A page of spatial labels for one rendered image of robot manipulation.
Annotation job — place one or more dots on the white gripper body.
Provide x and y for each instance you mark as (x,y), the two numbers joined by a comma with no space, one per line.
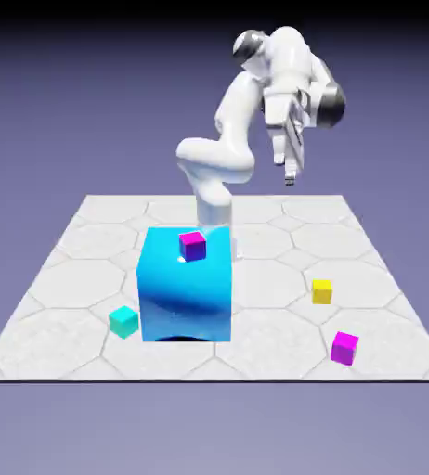
(278,109)

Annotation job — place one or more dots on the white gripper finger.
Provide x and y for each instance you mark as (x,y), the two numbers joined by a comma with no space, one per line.
(279,150)
(290,176)

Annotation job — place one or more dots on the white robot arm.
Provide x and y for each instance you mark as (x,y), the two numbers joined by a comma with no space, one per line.
(233,122)

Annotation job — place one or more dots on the small magenta cube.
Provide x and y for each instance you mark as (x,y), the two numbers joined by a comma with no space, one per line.
(343,349)
(193,246)

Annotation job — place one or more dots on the small yellow cube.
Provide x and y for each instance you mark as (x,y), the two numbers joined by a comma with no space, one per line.
(322,292)

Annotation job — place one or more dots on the small cyan cube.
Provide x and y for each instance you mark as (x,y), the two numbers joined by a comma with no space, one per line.
(123,322)

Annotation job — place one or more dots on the large blue box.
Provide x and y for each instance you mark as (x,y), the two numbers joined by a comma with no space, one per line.
(184,293)

